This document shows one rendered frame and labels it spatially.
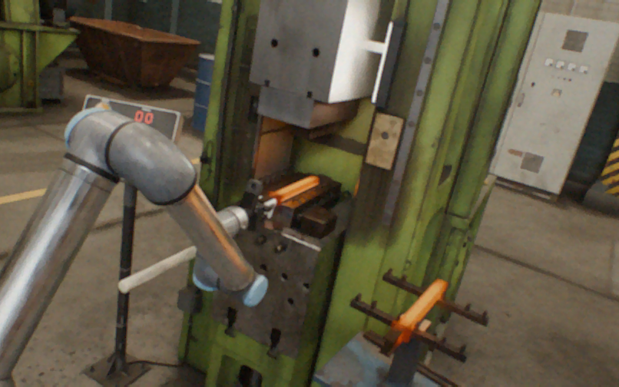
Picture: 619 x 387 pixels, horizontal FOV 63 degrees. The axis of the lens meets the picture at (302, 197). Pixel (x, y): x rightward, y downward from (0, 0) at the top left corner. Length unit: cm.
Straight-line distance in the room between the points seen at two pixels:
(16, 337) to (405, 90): 123
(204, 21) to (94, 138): 902
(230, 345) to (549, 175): 543
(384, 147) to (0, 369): 119
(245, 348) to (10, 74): 489
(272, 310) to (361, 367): 43
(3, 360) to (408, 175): 122
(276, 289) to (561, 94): 543
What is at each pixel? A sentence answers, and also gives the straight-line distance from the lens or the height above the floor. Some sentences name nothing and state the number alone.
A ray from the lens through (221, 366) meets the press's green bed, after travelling 214.
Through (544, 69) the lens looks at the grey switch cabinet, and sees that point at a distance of 679.
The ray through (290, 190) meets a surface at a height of 102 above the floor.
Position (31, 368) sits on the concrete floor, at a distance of 256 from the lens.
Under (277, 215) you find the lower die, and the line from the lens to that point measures 177.
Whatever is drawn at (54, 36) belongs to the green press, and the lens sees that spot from 678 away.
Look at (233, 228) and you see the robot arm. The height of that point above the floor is 100.
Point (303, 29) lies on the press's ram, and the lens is 164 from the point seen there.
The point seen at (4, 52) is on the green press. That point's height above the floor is 66.
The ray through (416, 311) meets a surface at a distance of 137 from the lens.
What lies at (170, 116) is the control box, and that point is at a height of 118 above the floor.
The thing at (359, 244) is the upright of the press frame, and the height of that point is 89.
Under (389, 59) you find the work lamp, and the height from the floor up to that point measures 153.
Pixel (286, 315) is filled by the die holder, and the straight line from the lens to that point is 182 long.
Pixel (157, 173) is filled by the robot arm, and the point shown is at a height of 128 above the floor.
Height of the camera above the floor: 162
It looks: 20 degrees down
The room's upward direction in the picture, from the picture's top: 11 degrees clockwise
